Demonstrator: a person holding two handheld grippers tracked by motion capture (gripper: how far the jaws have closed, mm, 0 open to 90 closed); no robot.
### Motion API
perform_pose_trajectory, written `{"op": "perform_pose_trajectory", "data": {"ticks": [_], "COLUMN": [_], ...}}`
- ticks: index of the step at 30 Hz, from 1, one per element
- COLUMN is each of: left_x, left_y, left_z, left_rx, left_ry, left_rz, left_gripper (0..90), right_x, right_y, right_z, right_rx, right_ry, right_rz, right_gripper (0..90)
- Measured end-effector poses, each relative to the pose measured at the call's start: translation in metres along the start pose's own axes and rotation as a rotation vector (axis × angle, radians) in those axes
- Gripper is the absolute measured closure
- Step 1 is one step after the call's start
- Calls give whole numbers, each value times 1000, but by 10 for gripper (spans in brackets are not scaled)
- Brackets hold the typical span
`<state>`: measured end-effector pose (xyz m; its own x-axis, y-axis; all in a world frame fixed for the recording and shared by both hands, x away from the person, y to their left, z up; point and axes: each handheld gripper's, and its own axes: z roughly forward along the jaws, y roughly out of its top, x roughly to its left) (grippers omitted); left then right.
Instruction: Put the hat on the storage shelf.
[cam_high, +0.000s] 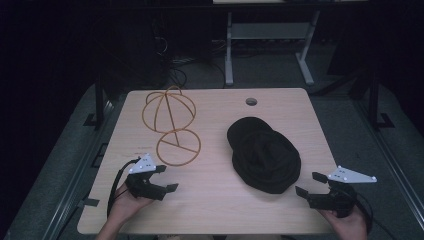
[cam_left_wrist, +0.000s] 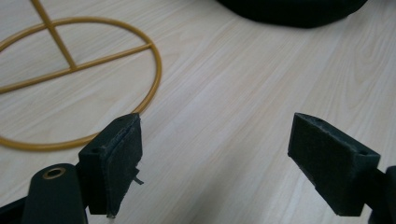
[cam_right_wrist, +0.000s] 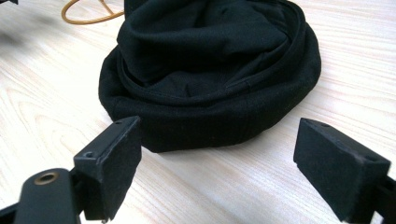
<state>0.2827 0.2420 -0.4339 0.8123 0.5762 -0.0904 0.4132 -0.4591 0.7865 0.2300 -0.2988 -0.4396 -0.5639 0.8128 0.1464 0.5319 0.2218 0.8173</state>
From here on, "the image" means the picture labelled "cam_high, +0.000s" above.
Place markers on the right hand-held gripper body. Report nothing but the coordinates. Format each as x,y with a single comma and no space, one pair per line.
340,198

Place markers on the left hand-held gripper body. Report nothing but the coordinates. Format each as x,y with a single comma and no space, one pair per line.
142,186

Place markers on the black cap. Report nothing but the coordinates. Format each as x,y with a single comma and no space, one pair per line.
265,156

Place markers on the person's left hand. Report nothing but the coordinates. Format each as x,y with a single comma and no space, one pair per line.
128,206

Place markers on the person's right hand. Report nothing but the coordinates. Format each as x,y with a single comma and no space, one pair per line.
350,228

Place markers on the grey tape tab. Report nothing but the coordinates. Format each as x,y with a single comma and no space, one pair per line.
89,202

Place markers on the black metal post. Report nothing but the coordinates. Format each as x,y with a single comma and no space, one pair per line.
99,103
375,100

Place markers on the grey metal table frame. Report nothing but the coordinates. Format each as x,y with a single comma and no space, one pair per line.
266,30

